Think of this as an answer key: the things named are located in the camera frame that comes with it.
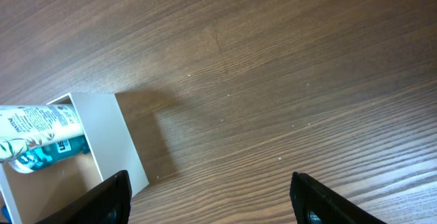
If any white cardboard box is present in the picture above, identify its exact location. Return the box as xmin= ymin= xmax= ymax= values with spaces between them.
xmin=1 ymin=93 xmax=149 ymax=223

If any white lotion tube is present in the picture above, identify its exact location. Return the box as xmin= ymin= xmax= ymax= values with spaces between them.
xmin=1 ymin=104 xmax=84 ymax=163

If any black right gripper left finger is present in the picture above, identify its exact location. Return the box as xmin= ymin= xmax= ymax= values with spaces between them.
xmin=38 ymin=170 xmax=132 ymax=224

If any blue mouthwash bottle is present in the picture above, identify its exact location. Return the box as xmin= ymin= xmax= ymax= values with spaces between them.
xmin=8 ymin=135 xmax=90 ymax=174

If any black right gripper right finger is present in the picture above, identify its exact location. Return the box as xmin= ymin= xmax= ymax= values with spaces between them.
xmin=290 ymin=171 xmax=384 ymax=224

